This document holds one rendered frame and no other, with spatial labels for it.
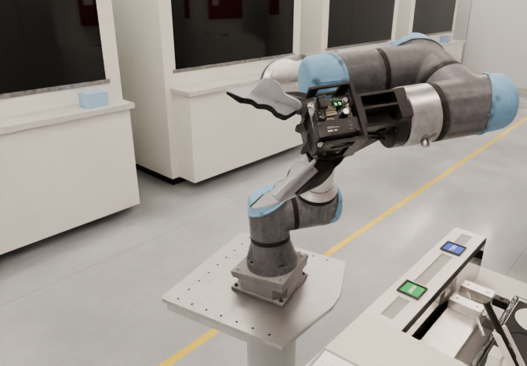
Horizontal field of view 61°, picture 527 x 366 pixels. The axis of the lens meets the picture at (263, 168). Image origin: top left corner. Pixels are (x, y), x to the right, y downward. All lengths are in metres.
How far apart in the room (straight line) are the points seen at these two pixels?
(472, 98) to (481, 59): 8.77
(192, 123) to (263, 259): 2.66
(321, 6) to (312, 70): 4.81
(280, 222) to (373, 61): 0.71
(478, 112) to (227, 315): 0.91
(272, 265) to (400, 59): 0.79
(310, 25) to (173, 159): 2.41
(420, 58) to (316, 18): 4.81
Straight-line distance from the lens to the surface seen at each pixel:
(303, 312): 1.30
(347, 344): 1.01
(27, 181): 3.26
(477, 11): 9.37
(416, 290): 1.19
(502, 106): 0.62
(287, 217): 1.24
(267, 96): 0.56
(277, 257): 1.28
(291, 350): 1.51
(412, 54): 0.66
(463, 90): 0.60
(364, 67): 0.62
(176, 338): 2.48
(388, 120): 0.55
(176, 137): 4.04
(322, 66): 0.60
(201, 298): 1.35
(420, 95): 0.57
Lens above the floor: 1.64
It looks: 21 degrees down
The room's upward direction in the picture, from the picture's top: straight up
